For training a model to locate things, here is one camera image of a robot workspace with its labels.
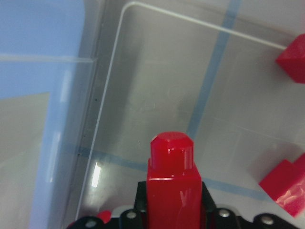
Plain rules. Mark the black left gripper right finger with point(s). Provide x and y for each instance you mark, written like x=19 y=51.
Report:
x=213 y=217

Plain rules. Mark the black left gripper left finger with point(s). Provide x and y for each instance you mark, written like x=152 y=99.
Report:
x=136 y=217

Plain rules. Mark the clear plastic storage box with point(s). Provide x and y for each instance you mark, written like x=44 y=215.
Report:
x=203 y=67

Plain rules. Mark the blue plastic tray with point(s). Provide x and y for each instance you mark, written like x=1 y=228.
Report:
x=46 y=64

